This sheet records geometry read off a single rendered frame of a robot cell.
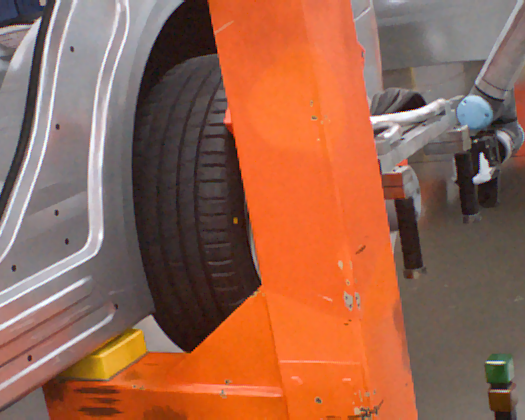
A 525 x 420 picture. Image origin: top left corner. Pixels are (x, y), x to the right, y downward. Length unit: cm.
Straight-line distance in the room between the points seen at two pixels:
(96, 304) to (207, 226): 25
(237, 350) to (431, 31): 304
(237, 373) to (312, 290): 24
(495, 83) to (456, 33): 234
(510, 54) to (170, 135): 75
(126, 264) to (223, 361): 30
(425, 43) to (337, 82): 309
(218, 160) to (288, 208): 38
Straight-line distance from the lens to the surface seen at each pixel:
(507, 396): 182
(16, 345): 178
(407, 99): 223
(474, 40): 472
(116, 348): 199
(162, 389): 189
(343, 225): 160
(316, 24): 157
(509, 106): 250
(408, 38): 468
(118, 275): 198
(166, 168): 204
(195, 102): 209
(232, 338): 179
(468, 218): 228
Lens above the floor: 136
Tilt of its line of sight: 13 degrees down
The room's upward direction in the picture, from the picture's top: 11 degrees counter-clockwise
